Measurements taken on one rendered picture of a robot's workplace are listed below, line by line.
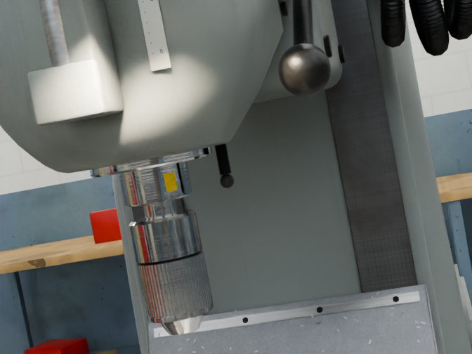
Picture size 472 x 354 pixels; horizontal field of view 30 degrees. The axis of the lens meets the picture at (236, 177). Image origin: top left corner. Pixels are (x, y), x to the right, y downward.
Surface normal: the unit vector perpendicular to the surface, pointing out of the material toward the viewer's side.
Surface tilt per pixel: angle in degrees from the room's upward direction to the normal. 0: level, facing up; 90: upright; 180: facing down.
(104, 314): 90
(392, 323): 64
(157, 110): 104
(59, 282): 90
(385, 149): 90
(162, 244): 90
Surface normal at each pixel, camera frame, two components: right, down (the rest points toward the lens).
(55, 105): -0.20, 0.09
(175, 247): 0.27, 0.00
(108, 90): 0.96, -0.17
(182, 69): 0.31, 0.23
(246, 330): -0.26, -0.36
